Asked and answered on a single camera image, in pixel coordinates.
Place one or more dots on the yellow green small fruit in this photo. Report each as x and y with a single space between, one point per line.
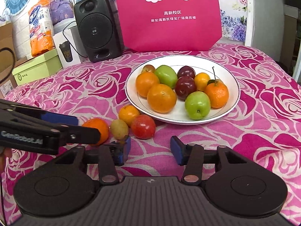
119 129

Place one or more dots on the brown cardboard box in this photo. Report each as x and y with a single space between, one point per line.
6 58

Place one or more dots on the orange white tissue pack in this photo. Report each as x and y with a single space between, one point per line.
41 28

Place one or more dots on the large orange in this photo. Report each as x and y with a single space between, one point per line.
144 82

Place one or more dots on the small orange in plate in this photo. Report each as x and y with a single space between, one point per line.
161 98

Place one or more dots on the person's left hand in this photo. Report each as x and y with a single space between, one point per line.
7 153

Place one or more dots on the orange tangerine with stem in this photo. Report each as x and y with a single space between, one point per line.
217 92

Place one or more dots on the magenta non-woven tote bag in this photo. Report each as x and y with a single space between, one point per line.
169 25

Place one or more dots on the yellow orange small citrus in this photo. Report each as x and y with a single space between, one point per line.
201 80

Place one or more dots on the orange mandarin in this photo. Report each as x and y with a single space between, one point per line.
102 127

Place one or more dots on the white coffee cup box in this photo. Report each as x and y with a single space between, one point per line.
69 47

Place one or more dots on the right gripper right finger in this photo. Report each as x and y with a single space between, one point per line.
193 157

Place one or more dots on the dark red plum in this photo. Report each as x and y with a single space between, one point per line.
186 71
185 86

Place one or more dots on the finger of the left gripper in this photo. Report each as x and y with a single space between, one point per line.
77 134
38 113

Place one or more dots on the black portable speaker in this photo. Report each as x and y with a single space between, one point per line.
99 29

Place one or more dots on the light green cardboard box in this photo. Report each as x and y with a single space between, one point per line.
37 68

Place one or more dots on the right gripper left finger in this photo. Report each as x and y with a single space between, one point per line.
108 156

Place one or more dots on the green apple in plate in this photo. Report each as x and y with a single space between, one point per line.
197 105

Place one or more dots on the white round plate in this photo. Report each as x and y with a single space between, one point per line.
178 114

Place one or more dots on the red tomato-like fruit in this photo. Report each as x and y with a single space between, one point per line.
143 127

